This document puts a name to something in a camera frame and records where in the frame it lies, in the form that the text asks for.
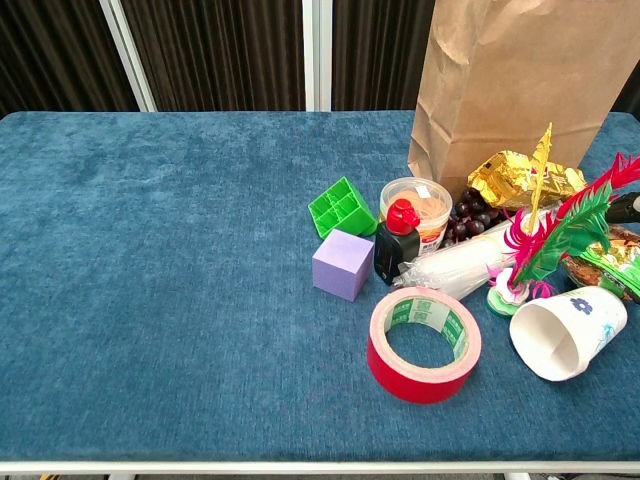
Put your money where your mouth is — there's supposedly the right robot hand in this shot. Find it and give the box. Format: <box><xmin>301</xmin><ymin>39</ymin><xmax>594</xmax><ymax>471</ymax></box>
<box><xmin>606</xmin><ymin>191</ymin><xmax>640</xmax><ymax>226</ymax></box>

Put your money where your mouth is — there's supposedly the colourful feather shuttlecock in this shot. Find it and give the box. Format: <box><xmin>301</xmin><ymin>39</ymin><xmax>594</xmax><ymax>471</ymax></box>
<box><xmin>486</xmin><ymin>122</ymin><xmax>640</xmax><ymax>319</ymax></box>

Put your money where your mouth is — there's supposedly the green snack packet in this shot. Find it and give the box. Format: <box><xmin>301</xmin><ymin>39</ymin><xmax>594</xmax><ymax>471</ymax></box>
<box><xmin>559</xmin><ymin>224</ymin><xmax>640</xmax><ymax>304</ymax></box>

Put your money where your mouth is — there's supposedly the white paper cup flower print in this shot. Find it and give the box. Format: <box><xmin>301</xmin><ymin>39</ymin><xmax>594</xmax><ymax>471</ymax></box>
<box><xmin>509</xmin><ymin>285</ymin><xmax>629</xmax><ymax>382</ymax></box>

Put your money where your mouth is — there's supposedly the gold foil snack packet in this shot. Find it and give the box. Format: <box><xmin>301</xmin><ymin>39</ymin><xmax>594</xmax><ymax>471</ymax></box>
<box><xmin>467</xmin><ymin>152</ymin><xmax>587</xmax><ymax>211</ymax></box>

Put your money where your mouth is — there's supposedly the clear plastic bag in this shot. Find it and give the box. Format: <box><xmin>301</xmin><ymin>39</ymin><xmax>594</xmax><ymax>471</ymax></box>
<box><xmin>392</xmin><ymin>207</ymin><xmax>556</xmax><ymax>301</ymax></box>

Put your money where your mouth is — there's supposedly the dark brown pleated curtain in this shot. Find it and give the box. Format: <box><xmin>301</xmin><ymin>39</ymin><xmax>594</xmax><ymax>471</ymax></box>
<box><xmin>0</xmin><ymin>0</ymin><xmax>140</xmax><ymax>119</ymax></box>
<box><xmin>331</xmin><ymin>0</ymin><xmax>441</xmax><ymax>112</ymax></box>
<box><xmin>121</xmin><ymin>0</ymin><xmax>307</xmax><ymax>113</ymax></box>
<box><xmin>612</xmin><ymin>64</ymin><xmax>640</xmax><ymax>121</ymax></box>

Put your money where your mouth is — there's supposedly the dark purple grape bunch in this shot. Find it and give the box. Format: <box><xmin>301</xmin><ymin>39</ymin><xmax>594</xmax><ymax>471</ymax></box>
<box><xmin>439</xmin><ymin>187</ymin><xmax>516</xmax><ymax>249</ymax></box>

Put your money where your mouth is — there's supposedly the brown paper bag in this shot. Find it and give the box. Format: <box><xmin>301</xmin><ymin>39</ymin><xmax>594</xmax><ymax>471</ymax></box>
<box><xmin>407</xmin><ymin>0</ymin><xmax>640</xmax><ymax>199</ymax></box>

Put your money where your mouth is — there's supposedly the clear tub of rubber bands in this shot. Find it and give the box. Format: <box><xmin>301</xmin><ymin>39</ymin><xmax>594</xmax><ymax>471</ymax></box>
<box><xmin>379</xmin><ymin>176</ymin><xmax>454</xmax><ymax>254</ymax></box>

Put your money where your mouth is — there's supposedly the black bottle with red cap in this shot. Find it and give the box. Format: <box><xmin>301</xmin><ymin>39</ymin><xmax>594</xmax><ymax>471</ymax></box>
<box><xmin>373</xmin><ymin>198</ymin><xmax>422</xmax><ymax>287</ymax></box>

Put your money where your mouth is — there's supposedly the red tape roll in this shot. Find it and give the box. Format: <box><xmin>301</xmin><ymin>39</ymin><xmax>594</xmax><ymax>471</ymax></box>
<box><xmin>366</xmin><ymin>286</ymin><xmax>483</xmax><ymax>405</ymax></box>

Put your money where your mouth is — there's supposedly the green plastic grid block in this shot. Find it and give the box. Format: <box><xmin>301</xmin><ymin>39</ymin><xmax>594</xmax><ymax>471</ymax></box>
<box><xmin>307</xmin><ymin>176</ymin><xmax>379</xmax><ymax>238</ymax></box>

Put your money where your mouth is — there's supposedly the purple foam cube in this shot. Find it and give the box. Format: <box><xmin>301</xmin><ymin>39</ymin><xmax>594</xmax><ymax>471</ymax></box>
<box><xmin>311</xmin><ymin>228</ymin><xmax>376</xmax><ymax>303</ymax></box>

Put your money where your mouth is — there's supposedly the blue velvet table cover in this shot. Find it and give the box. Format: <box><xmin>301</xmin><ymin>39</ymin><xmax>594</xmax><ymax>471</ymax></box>
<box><xmin>0</xmin><ymin>110</ymin><xmax>640</xmax><ymax>464</ymax></box>

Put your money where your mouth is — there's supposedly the white partition frame post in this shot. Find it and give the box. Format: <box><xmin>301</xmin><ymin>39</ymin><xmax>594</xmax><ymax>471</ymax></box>
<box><xmin>98</xmin><ymin>0</ymin><xmax>157</xmax><ymax>113</ymax></box>
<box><xmin>301</xmin><ymin>0</ymin><xmax>334</xmax><ymax>113</ymax></box>

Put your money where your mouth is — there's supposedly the white table frame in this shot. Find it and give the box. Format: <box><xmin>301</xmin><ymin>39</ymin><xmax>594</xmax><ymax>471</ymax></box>
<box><xmin>0</xmin><ymin>459</ymin><xmax>640</xmax><ymax>480</ymax></box>

